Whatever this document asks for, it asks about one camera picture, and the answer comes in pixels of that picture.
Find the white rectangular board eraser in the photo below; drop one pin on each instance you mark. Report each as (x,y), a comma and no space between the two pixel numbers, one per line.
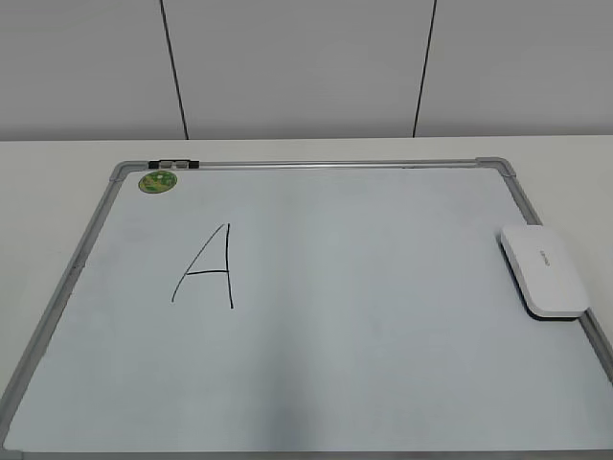
(544,271)

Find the white board with grey frame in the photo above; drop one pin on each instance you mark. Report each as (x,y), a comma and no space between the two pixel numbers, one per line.
(264,309)

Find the green round magnet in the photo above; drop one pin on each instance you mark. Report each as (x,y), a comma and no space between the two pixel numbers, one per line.
(157,182)

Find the black and silver board clip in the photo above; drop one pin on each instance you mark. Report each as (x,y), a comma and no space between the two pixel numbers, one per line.
(174,164)

